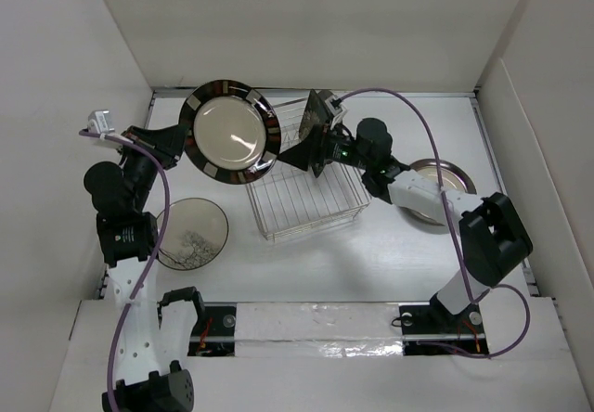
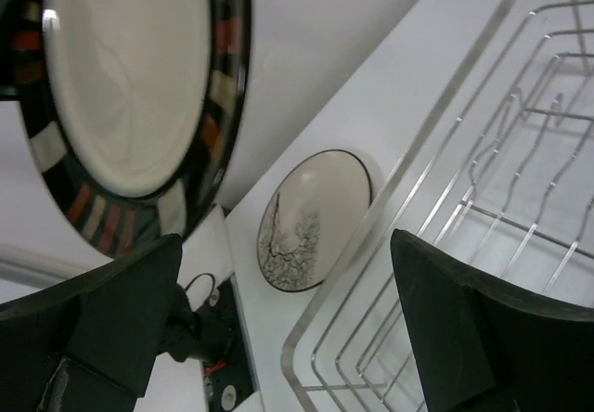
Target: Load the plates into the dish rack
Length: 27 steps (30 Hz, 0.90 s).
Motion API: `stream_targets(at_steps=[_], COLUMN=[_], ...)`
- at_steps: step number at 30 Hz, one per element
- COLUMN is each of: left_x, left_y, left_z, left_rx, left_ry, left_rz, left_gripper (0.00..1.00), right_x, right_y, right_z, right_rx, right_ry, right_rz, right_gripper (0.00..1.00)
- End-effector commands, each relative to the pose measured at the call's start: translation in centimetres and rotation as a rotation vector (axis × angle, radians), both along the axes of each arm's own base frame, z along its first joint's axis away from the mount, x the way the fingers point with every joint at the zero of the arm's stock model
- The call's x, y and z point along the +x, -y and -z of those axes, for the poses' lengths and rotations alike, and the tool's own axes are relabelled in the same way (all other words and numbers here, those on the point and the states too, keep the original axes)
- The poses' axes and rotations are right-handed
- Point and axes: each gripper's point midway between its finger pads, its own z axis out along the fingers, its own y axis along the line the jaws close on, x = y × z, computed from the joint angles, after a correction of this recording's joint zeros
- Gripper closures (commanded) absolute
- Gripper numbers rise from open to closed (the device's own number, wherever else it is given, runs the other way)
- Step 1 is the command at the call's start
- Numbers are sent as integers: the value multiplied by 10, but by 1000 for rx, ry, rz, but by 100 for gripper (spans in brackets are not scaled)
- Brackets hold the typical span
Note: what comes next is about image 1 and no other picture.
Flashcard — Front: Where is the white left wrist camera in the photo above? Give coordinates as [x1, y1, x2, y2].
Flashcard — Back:
[87, 109, 115, 135]

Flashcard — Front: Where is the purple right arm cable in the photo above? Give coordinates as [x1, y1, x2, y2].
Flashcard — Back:
[333, 86, 533, 360]

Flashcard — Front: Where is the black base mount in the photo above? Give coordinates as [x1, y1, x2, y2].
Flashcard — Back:
[391, 304, 489, 356]
[188, 303, 237, 357]

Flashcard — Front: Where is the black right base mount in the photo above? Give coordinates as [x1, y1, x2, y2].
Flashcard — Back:
[391, 304, 489, 356]

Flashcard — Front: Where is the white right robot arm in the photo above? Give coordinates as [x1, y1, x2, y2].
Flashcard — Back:
[278, 118, 533, 331]

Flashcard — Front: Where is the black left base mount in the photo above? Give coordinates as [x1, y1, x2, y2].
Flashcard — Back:
[188, 303, 237, 357]

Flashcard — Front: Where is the cream plate tree pattern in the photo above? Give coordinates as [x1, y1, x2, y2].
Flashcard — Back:
[158, 198, 229, 271]

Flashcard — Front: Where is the cream plate checkered dark rim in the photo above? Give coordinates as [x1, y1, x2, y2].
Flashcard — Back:
[178, 79, 282, 185]

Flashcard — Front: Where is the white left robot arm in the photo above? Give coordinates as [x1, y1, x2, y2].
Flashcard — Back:
[80, 121, 207, 411]

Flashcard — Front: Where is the black floral square plate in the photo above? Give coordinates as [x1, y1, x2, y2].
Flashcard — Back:
[299, 90, 330, 177]

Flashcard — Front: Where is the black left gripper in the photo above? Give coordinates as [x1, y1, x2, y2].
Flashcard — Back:
[116, 122, 188, 211]

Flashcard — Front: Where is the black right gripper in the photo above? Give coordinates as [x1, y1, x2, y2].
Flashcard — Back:
[277, 120, 371, 173]

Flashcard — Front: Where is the cream plate brown rim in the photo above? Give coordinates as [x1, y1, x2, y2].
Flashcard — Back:
[403, 159, 477, 226]

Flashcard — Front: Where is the metal wire dish rack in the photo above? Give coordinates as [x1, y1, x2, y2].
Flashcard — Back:
[245, 98, 373, 246]

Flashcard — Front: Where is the grey reindeer round plate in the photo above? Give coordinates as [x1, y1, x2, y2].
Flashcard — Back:
[318, 89, 336, 102]

